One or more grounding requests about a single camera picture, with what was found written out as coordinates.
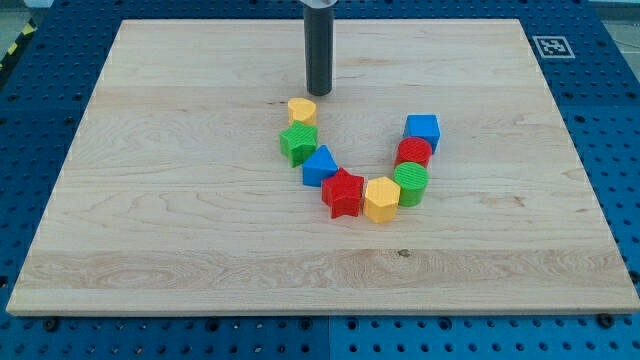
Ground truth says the light wooden board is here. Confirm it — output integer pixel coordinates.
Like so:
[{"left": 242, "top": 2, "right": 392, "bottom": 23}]
[{"left": 7, "top": 19, "right": 639, "bottom": 316}]

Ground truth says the blue triangle block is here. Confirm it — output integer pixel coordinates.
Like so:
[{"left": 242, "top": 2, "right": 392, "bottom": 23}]
[{"left": 302, "top": 145, "right": 338, "bottom": 187}]

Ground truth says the red star block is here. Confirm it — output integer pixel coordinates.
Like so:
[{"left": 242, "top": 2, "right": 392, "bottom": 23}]
[{"left": 321, "top": 167, "right": 364, "bottom": 219}]

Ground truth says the green star block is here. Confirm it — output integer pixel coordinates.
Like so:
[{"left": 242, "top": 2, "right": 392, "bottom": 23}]
[{"left": 279, "top": 121, "right": 318, "bottom": 168}]

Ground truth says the yellow hexagon block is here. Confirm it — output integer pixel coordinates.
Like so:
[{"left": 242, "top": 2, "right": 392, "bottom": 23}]
[{"left": 363, "top": 177, "right": 400, "bottom": 223}]

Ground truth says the yellow heart block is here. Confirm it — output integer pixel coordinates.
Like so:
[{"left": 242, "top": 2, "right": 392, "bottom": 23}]
[{"left": 287, "top": 98, "right": 317, "bottom": 125}]

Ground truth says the green cylinder block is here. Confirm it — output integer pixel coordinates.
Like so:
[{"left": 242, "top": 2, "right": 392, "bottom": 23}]
[{"left": 393, "top": 162, "right": 429, "bottom": 207}]

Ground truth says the red cylinder block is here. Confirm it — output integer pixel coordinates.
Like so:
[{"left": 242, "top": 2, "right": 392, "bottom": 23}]
[{"left": 394, "top": 136, "right": 433, "bottom": 168}]

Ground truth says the blue cube block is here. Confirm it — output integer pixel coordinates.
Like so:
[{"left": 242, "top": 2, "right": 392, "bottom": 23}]
[{"left": 403, "top": 114, "right": 441, "bottom": 153}]

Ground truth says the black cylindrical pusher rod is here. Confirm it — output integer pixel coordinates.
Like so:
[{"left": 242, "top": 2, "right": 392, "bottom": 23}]
[{"left": 303, "top": 5, "right": 334, "bottom": 96}]

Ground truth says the white fiducial marker tag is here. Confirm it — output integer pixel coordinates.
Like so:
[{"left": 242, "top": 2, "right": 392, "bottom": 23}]
[{"left": 532, "top": 35, "right": 575, "bottom": 59}]

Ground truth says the yellow black hazard tape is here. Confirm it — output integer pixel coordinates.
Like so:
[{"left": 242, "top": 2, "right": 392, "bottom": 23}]
[{"left": 1, "top": 18, "right": 38, "bottom": 72}]

